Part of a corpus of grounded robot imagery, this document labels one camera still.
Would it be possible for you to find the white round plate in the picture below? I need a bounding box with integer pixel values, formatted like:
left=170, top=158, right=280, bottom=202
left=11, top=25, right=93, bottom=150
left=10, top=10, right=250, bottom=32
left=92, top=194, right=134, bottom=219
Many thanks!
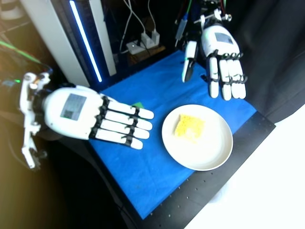
left=161, top=104, right=234, bottom=171

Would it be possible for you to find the white column with blue light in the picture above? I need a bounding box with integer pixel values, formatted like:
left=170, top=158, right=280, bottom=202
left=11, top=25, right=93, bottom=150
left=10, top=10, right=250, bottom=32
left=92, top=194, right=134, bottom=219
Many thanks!
left=20, top=0, right=117, bottom=88

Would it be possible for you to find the brown cardboard piece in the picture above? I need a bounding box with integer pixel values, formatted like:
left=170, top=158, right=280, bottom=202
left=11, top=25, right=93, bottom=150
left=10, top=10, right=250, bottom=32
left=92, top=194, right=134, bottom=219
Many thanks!
left=127, top=45, right=166, bottom=66

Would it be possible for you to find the white power strip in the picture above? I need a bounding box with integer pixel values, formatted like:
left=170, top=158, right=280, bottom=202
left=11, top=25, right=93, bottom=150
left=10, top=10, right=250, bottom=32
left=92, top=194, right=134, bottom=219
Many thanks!
left=126, top=31, right=161, bottom=54

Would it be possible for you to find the blue table cloth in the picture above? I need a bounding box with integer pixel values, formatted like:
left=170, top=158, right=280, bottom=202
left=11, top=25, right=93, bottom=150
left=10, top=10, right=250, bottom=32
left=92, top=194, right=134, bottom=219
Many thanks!
left=89, top=49, right=257, bottom=220

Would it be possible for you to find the black curtain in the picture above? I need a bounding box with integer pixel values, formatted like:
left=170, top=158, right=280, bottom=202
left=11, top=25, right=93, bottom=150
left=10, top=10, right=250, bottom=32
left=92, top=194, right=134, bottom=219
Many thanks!
left=234, top=0, right=305, bottom=122

